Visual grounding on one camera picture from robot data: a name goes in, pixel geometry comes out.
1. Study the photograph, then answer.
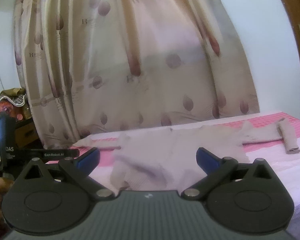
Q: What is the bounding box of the pink checked bed sheet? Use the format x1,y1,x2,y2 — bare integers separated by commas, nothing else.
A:
45,110,300,233

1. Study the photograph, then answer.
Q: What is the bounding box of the beige knit sweater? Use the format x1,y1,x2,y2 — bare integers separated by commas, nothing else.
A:
74,118,300,191

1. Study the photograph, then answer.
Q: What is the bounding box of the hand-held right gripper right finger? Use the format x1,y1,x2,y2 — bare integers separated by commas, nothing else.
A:
181,147,276,202

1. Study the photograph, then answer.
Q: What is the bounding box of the dark cardboard box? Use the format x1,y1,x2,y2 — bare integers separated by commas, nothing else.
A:
14,119,45,151

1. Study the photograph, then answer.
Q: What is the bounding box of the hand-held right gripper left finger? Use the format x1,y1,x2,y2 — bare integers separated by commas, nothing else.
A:
22,147,115,202

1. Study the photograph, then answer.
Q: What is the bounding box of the beige leaf print curtain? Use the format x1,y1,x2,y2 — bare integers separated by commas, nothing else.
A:
14,0,260,150

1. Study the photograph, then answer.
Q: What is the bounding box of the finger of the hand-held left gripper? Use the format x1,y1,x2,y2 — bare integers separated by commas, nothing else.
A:
14,148,80,159

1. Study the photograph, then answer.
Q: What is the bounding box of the brown wooden door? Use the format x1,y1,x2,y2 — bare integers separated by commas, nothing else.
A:
272,0,300,130

